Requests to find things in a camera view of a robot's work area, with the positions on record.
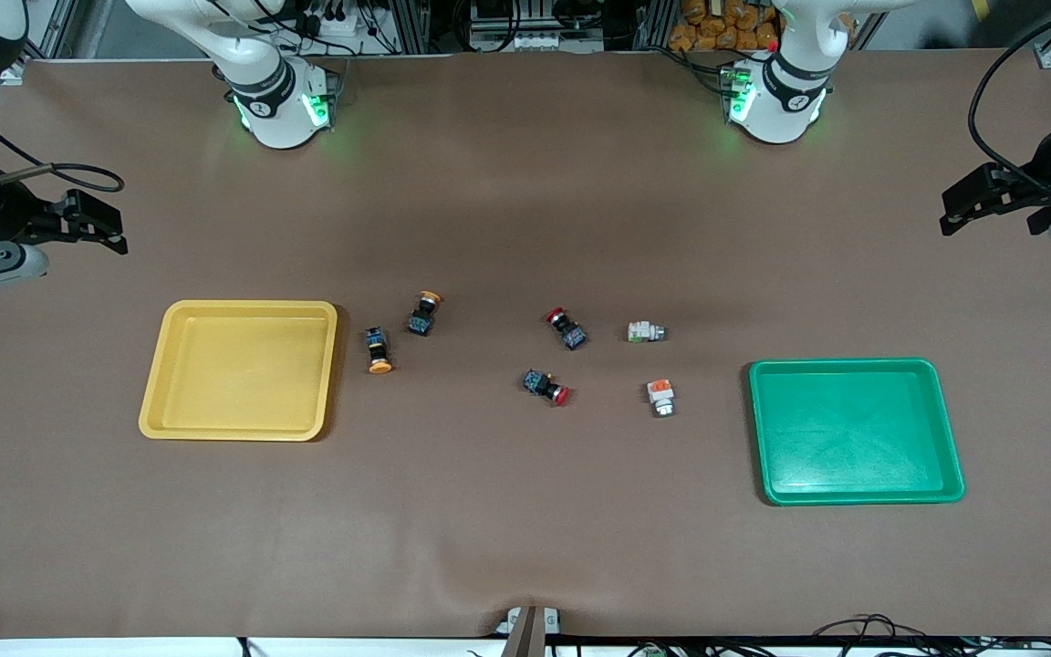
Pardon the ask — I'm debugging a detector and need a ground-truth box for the yellow push button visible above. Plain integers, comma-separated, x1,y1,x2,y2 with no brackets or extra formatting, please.
364,326,396,375
407,290,445,337

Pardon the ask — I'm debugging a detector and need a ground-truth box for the yellow plastic tray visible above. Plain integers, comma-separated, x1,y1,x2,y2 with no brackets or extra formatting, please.
139,299,339,443

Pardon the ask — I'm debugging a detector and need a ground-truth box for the green plastic tray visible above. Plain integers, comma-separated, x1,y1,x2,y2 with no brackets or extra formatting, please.
748,358,966,506

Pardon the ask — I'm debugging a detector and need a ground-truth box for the white power strip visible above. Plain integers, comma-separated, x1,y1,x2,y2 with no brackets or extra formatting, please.
293,7,371,42

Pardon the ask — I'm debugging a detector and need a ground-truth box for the pile of orange packets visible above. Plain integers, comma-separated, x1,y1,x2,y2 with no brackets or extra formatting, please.
669,0,784,53

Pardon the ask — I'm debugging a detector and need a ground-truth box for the red push button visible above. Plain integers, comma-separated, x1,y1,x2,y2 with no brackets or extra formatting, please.
522,368,572,407
545,307,589,351

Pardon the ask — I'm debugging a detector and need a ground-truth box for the brown table mat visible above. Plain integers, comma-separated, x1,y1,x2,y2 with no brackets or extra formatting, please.
0,50,1051,640

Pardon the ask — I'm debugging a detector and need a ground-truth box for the metal table clamp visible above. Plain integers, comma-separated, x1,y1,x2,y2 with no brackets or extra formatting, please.
494,605,563,657

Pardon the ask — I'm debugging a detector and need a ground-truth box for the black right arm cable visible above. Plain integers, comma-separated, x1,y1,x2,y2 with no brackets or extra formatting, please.
0,80,126,194

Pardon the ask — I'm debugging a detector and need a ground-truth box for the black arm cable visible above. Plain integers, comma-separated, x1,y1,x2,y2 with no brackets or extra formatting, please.
967,0,1051,200
0,80,126,194

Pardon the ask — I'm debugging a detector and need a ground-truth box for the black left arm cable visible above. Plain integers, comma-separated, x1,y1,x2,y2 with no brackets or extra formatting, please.
967,0,1051,200

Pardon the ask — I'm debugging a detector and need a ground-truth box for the aluminium frame post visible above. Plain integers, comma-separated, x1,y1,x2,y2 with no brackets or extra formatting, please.
632,0,677,51
395,0,431,54

